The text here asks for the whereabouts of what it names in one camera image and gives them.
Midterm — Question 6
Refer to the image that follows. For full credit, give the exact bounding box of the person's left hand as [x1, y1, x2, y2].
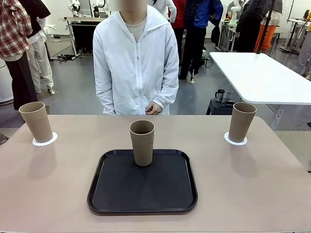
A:
[145, 101, 163, 116]

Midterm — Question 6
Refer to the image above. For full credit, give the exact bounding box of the white lace paper coaster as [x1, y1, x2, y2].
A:
[224, 131, 248, 146]
[32, 131, 59, 147]

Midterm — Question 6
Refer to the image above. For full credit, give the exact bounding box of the tall brown cup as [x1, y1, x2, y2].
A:
[18, 101, 53, 143]
[228, 102, 258, 143]
[129, 120, 156, 167]

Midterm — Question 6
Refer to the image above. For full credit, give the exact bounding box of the person's left forearm white sleeve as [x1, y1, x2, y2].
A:
[152, 77, 179, 110]

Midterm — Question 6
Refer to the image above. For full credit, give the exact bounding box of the person's right forearm white sleeve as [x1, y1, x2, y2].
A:
[93, 77, 115, 115]

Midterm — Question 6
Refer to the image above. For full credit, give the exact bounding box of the person in white jacket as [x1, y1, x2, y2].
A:
[93, 4, 180, 116]

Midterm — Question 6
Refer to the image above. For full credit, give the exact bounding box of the black plastic stool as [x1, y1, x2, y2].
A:
[206, 98, 234, 116]

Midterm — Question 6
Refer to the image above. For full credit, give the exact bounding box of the black plastic tray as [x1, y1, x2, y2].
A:
[87, 149, 198, 216]

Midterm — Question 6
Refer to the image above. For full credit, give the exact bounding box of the person in red top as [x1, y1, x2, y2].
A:
[169, 0, 188, 76]

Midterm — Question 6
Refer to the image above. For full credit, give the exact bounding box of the person in blue jacket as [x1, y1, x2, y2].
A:
[178, 0, 224, 84]

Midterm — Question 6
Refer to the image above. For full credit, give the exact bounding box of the metal workbench with black panel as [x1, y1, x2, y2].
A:
[64, 17, 109, 57]

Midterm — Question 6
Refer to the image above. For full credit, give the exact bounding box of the white side table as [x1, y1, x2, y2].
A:
[209, 51, 311, 105]

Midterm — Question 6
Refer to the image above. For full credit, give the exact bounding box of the person in cream trousers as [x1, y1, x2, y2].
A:
[19, 0, 55, 95]

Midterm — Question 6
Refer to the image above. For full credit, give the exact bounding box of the person in dark grey jacket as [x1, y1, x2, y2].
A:
[235, 0, 284, 53]

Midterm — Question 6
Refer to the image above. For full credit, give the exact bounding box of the person in orange trousers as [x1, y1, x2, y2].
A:
[254, 24, 278, 51]

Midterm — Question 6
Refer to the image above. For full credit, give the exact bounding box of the black vertical pole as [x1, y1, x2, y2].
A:
[254, 0, 276, 54]

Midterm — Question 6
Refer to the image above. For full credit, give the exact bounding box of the white round machine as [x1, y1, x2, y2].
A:
[0, 58, 15, 105]

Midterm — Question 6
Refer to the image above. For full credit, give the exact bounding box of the person in plaid shirt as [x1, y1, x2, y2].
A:
[0, 0, 39, 111]

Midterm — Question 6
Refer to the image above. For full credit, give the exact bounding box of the person in yellow jacket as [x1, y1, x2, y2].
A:
[294, 23, 311, 79]

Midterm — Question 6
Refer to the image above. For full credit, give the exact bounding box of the cable pile on floor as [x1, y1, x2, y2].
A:
[57, 53, 83, 63]

